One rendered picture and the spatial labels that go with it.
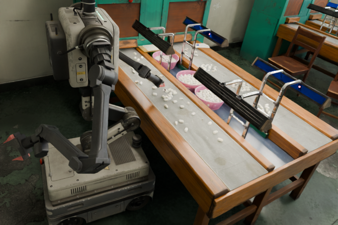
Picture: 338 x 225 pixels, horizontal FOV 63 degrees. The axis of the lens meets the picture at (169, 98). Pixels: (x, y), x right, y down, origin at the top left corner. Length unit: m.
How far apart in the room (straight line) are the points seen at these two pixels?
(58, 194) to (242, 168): 1.13
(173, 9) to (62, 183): 1.98
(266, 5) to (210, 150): 3.39
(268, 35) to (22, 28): 3.48
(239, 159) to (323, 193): 1.38
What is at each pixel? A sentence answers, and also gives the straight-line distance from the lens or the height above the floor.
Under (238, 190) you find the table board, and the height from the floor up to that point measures 0.74.
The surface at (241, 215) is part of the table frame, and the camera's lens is 2.15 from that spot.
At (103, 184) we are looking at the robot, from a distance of 1.95.
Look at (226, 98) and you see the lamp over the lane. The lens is 1.65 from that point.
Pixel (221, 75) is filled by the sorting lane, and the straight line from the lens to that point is 2.66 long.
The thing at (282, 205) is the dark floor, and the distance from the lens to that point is 2.69.
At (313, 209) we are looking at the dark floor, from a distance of 2.81.
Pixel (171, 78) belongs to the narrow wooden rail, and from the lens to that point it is 2.38.
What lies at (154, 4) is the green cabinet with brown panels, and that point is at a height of 1.19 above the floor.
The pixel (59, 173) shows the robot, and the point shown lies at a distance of 1.94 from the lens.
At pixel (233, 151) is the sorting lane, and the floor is 0.74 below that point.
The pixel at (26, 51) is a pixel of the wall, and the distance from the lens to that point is 3.55.
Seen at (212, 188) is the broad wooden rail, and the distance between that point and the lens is 1.53.
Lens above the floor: 1.91
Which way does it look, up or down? 33 degrees down
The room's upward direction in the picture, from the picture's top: 8 degrees clockwise
